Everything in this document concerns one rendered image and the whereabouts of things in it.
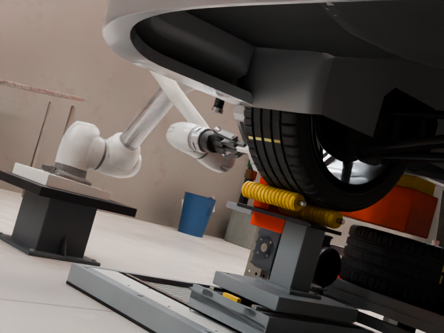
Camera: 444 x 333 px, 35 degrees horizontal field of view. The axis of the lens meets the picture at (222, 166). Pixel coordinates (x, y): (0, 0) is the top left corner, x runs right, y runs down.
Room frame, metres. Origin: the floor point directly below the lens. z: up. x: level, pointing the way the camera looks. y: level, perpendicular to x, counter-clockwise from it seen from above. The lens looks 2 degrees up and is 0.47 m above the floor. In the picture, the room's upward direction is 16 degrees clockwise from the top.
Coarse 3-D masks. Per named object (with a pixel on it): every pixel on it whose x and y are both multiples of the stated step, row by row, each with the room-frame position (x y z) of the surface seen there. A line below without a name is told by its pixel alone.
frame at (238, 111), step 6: (240, 108) 2.29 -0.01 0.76; (234, 114) 2.31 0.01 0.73; (240, 114) 2.28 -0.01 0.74; (240, 120) 2.30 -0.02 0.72; (240, 126) 2.32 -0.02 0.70; (240, 132) 2.34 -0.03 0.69; (324, 156) 2.61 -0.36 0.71; (330, 156) 2.57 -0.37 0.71; (252, 162) 2.39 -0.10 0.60; (324, 162) 2.55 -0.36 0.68; (330, 162) 2.57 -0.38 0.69
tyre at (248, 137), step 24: (264, 120) 2.15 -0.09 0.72; (288, 120) 2.06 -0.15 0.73; (264, 144) 2.19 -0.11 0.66; (288, 144) 2.09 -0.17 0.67; (312, 144) 2.12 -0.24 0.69; (264, 168) 2.26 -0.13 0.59; (288, 168) 2.16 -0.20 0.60; (312, 168) 2.13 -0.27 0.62; (312, 192) 2.18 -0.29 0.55; (336, 192) 2.23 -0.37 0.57; (360, 192) 2.30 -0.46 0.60; (384, 192) 2.38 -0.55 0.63
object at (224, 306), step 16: (192, 288) 2.31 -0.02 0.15; (208, 288) 2.28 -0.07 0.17; (192, 304) 2.29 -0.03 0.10; (208, 304) 2.24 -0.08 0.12; (224, 304) 2.18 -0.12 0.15; (240, 304) 2.13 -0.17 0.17; (256, 304) 2.36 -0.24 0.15; (224, 320) 2.17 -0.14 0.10; (240, 320) 2.12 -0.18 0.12; (256, 320) 2.07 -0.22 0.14; (272, 320) 2.05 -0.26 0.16; (288, 320) 2.09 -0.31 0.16; (304, 320) 2.22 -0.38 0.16; (320, 320) 2.27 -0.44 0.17; (336, 320) 2.35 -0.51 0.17
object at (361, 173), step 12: (396, 96) 2.43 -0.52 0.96; (312, 120) 2.10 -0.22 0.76; (408, 120) 2.41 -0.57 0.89; (312, 132) 2.11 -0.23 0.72; (324, 168) 2.17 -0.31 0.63; (336, 168) 2.48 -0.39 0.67; (348, 168) 2.46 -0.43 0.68; (360, 168) 2.43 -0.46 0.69; (372, 168) 2.41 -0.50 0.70; (384, 168) 2.38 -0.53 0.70; (336, 180) 2.22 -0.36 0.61; (348, 180) 2.35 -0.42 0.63; (360, 180) 2.35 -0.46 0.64; (372, 180) 2.34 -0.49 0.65
